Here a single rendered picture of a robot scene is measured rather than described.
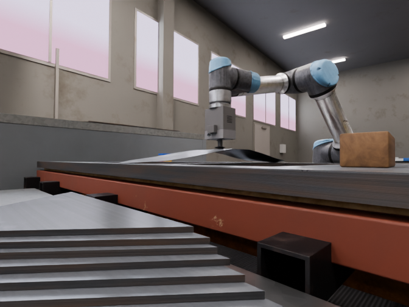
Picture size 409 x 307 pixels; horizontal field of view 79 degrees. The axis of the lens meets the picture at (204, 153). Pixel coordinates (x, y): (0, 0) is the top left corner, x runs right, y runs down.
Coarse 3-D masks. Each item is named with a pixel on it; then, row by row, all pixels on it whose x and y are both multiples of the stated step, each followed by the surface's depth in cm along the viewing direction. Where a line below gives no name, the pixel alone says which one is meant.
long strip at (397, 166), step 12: (300, 168) 30; (312, 168) 30; (324, 168) 30; (336, 168) 31; (348, 168) 31; (360, 168) 31; (372, 168) 31; (384, 168) 31; (396, 168) 32; (408, 168) 32
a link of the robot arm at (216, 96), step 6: (216, 90) 80; (222, 90) 80; (228, 90) 81; (210, 96) 82; (216, 96) 80; (222, 96) 80; (228, 96) 81; (210, 102) 82; (216, 102) 81; (222, 102) 81; (228, 102) 82
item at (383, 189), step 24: (48, 168) 98; (72, 168) 77; (96, 168) 64; (120, 168) 55; (144, 168) 48; (168, 168) 42; (192, 168) 38; (216, 168) 34; (240, 168) 31; (264, 192) 29; (288, 192) 27; (312, 192) 25; (336, 192) 23; (360, 192) 22; (384, 192) 21; (408, 192) 20
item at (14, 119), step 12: (0, 120) 106; (12, 120) 109; (24, 120) 112; (36, 120) 115; (48, 120) 118; (60, 120) 122; (120, 132) 144; (132, 132) 149; (144, 132) 155; (156, 132) 162; (168, 132) 168; (180, 132) 176
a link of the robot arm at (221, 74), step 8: (216, 64) 81; (224, 64) 80; (216, 72) 80; (224, 72) 80; (232, 72) 82; (216, 80) 80; (224, 80) 80; (232, 80) 82; (216, 88) 80; (224, 88) 80
